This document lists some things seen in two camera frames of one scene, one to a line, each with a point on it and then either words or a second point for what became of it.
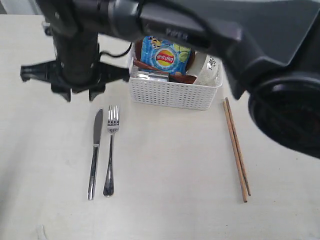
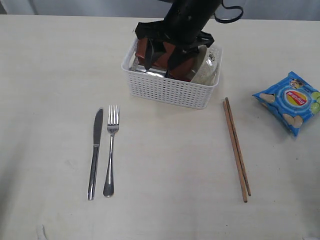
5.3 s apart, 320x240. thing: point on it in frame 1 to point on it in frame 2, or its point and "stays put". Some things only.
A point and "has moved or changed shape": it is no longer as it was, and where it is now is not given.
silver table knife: (97, 137) stays put
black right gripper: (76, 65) to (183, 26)
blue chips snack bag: (167, 56) has moved or changed shape
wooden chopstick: (238, 146) stays put
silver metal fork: (113, 122) stays put
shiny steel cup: (161, 76) to (154, 71)
